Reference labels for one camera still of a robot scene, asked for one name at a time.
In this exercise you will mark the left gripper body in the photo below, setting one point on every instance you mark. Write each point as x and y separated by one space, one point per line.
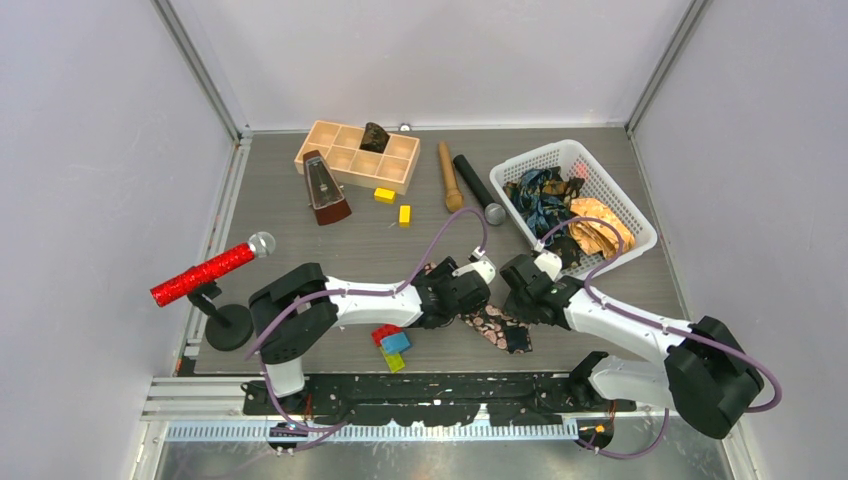
443 274

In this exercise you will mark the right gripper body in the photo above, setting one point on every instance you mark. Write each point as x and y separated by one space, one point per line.
519 305

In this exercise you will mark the black pink floral tie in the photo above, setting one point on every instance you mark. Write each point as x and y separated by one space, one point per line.
500 329

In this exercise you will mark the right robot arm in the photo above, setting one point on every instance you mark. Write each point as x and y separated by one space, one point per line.
698 370

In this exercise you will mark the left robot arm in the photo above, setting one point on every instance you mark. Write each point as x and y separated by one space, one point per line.
292 313

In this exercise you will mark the blue toy brick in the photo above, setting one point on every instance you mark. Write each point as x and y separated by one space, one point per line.
395 344

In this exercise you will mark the red toy brick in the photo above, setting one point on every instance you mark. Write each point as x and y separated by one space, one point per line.
384 331

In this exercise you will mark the yellow green translucent brick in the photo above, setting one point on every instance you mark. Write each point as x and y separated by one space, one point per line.
394 361

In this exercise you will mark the blue patterned tie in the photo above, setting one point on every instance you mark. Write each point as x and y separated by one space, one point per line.
542 197

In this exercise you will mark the orange gold tie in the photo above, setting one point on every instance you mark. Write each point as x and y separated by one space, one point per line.
605 235

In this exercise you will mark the black microphone silver head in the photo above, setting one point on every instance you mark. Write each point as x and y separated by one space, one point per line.
494 213

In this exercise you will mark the yellow block upright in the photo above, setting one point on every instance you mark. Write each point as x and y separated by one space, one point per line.
404 216

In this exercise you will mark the yellow block near tray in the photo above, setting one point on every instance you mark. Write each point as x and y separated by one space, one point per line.
383 195

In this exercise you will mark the white plastic basket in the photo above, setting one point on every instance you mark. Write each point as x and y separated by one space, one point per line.
571 159

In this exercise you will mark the wooden compartment tray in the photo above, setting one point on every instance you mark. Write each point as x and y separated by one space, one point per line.
339 145

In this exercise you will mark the brown wooden metronome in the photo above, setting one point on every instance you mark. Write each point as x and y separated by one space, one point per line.
326 196

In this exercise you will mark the dark rolled tie in tray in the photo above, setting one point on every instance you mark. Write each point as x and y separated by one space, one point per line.
375 138

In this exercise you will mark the red glitter microphone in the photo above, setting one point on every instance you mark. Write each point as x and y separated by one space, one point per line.
258 245

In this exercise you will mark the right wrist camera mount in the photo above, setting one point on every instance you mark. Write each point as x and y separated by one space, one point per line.
547 262

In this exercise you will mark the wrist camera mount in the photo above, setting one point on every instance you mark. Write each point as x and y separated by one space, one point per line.
547 262
479 263

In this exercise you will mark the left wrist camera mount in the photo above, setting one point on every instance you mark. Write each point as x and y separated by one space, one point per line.
479 263

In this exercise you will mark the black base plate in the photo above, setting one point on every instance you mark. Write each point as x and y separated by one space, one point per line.
440 399

